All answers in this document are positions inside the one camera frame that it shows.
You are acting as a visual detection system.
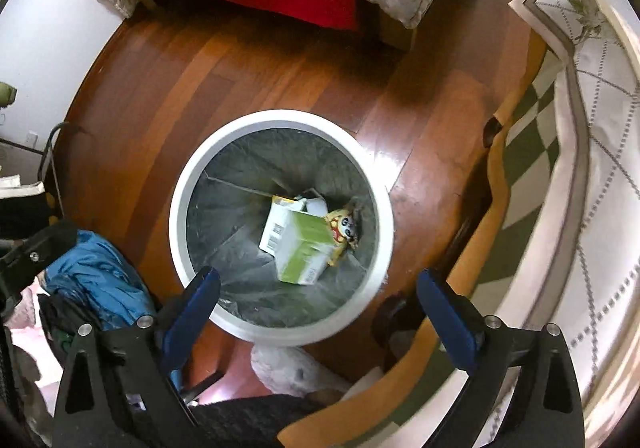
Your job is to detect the green cardboard box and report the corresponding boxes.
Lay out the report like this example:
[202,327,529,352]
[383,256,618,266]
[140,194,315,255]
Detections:
[274,212,337,286]

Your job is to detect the white pink cosmetic box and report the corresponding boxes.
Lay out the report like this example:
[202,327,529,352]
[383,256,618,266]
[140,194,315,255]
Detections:
[296,188,329,217]

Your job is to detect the white round trash bin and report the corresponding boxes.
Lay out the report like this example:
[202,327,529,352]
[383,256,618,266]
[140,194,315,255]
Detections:
[168,110,394,346]

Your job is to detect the pink fuzzy garment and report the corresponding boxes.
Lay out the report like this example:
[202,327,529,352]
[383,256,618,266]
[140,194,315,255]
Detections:
[4,281,40,329]

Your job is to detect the black white chair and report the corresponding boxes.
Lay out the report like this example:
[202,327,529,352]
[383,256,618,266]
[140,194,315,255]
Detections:
[0,175,56,240]

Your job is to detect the blue jacket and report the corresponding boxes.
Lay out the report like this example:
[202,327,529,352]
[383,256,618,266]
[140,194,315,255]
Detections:
[44,230,156,331]

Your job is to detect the green checkered orange blanket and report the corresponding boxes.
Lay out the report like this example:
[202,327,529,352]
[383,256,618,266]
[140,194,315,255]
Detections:
[278,32,547,447]

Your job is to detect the grey plastic bin liner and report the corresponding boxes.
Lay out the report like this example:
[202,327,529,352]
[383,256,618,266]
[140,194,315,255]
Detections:
[186,128,376,328]

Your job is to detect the black trouser leg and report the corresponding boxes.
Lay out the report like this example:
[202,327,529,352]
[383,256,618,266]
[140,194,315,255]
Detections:
[186,394,324,447]

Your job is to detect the white grey patterned quilt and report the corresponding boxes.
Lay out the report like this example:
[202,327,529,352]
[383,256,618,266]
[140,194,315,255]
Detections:
[472,0,639,447]

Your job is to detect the cartoon snack wrapper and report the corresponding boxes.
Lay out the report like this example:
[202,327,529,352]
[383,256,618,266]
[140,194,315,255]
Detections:
[324,208,358,266]

